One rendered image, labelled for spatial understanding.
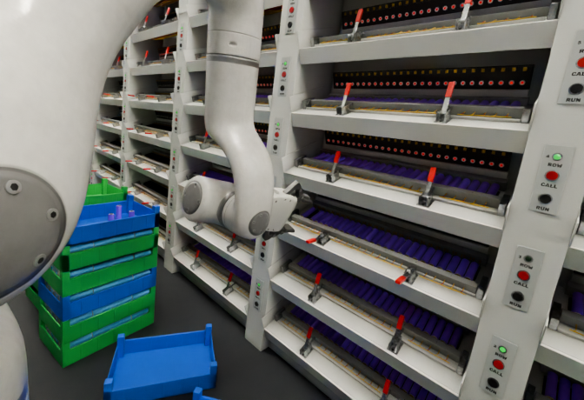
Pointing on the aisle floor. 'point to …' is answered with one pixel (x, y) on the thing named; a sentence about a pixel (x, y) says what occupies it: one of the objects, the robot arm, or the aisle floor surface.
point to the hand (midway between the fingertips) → (297, 213)
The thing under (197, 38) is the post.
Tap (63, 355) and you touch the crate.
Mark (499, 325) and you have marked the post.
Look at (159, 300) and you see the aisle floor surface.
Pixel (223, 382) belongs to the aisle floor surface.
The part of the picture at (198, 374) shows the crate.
